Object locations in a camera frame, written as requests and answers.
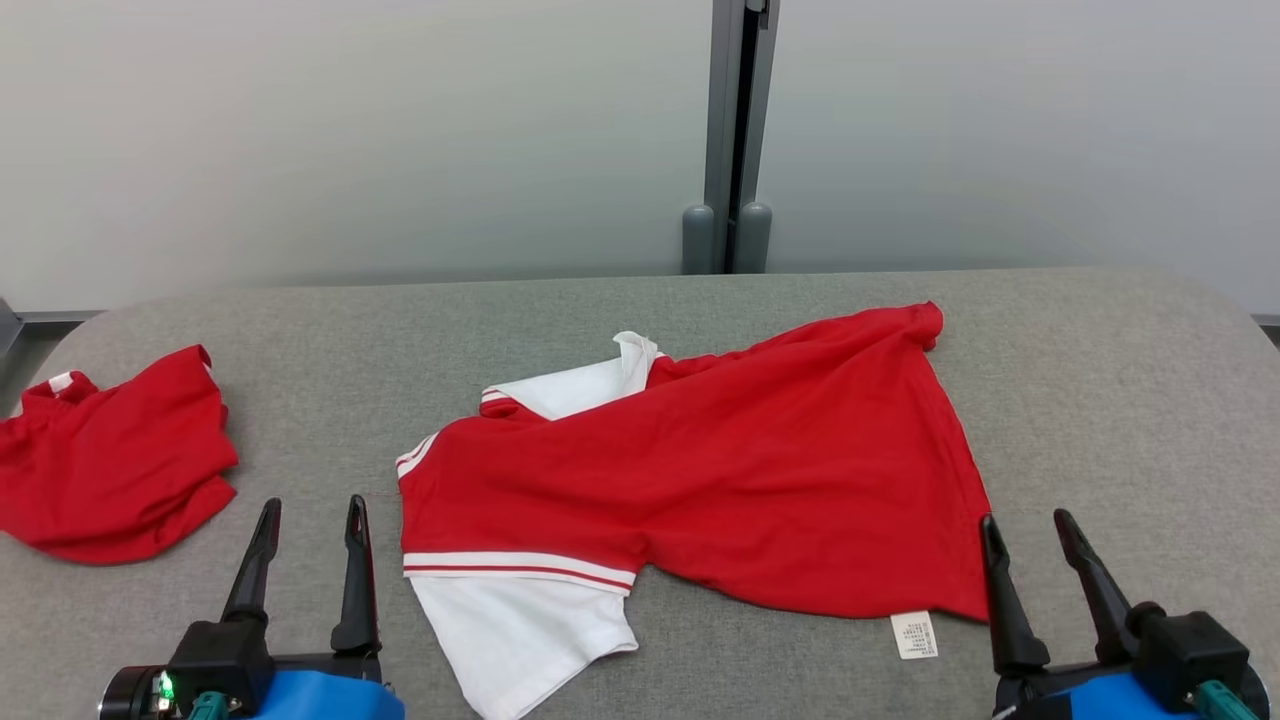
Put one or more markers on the blue right camera bracket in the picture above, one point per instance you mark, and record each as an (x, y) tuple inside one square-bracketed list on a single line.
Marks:
[(1120, 700)]

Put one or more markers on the blue camera bracket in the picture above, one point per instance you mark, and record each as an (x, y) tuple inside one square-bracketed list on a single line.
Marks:
[(330, 700), (1120, 700)]

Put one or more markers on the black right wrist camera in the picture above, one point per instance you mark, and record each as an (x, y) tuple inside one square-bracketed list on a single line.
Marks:
[(1190, 645)]

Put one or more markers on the red white number 23 shirt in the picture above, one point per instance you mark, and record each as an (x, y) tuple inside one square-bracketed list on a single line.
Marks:
[(700, 480)]

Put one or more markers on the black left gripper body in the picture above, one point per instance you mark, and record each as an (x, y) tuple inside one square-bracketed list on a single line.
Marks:
[(135, 695)]

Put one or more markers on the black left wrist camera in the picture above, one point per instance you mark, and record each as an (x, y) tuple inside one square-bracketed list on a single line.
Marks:
[(220, 655)]

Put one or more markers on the red shorts with white hem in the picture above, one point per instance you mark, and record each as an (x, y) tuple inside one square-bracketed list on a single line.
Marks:
[(110, 460)]

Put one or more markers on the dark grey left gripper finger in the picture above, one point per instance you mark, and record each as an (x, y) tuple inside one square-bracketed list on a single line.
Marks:
[(258, 570), (357, 590)]

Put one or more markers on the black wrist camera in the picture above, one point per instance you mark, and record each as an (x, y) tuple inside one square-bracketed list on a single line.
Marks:
[(1190, 645), (220, 655)]

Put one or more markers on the grey double partition post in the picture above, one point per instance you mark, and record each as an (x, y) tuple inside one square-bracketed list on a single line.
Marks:
[(722, 120)]

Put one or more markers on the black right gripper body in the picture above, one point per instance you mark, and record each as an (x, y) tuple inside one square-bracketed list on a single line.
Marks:
[(1020, 690)]

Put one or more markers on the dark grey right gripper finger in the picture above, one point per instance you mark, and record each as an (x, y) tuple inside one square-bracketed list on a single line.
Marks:
[(1095, 590), (1008, 620)]

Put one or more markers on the blue left camera bracket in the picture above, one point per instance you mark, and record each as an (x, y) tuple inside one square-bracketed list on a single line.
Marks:
[(330, 700)]

